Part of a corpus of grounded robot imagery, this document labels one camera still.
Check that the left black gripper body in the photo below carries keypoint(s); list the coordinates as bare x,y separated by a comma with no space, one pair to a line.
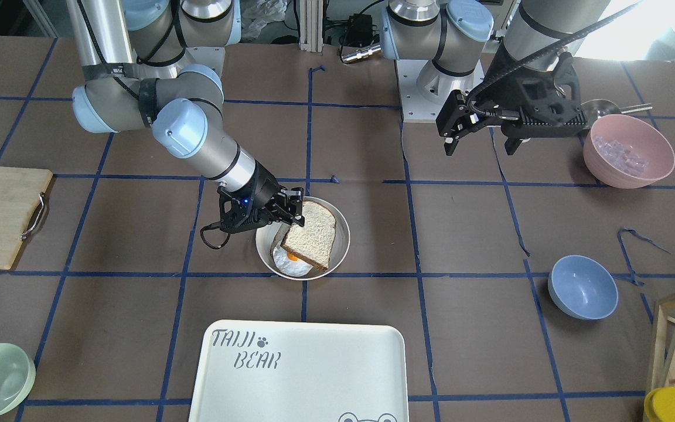
504,87

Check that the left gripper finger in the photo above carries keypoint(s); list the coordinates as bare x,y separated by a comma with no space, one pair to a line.
512,144
452,137

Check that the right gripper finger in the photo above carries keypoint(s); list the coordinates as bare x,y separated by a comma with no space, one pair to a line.
287,218
292,196

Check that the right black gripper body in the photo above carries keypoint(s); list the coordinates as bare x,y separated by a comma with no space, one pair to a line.
265,186

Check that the bread slice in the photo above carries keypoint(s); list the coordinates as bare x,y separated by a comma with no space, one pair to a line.
279,236
314,241

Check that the white round plate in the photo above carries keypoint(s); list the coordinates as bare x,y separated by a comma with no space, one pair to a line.
264,237

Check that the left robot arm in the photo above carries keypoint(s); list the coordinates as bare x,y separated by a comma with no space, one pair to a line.
453,35

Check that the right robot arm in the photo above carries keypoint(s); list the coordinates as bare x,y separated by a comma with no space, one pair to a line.
139,75

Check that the bread slice on plate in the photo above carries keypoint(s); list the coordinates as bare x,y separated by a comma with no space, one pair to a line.
279,236

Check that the fried egg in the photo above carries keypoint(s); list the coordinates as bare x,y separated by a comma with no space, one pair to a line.
288,264

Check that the metal ladle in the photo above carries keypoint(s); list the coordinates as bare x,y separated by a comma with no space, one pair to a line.
600,108

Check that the pink bowl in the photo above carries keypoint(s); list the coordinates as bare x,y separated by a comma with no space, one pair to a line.
627,153

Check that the blue bowl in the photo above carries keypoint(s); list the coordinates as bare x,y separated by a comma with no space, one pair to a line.
582,288

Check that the white bear tray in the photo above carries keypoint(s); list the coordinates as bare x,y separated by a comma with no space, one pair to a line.
298,371

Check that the yellow cup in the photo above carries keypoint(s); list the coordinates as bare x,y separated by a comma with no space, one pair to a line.
659,404

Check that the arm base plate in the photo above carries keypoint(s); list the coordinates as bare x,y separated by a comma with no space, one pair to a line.
423,89

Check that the aluminium frame post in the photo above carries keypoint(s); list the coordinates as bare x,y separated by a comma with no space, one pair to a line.
311,16

